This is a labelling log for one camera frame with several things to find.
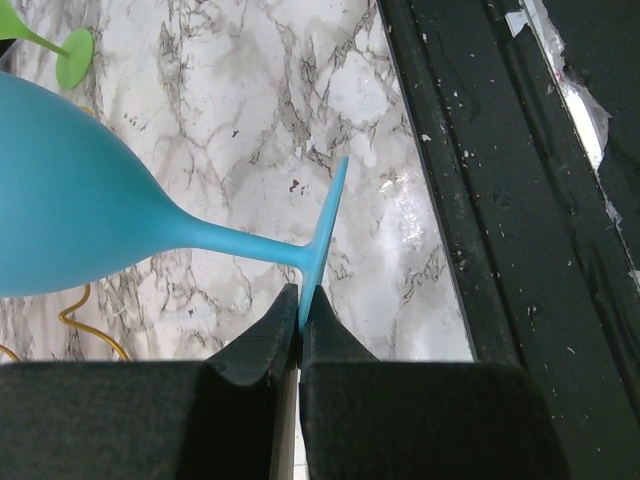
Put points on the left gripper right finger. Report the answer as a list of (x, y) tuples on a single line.
[(364, 418)]

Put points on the gold wire glass rack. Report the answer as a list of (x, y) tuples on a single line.
[(67, 317)]

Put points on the green wine glass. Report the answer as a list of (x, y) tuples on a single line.
[(74, 56)]

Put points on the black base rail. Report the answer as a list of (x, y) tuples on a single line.
[(543, 278)]

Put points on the teal wine glass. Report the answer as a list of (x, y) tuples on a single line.
[(77, 205)]

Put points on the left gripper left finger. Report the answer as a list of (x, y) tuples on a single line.
[(230, 416)]

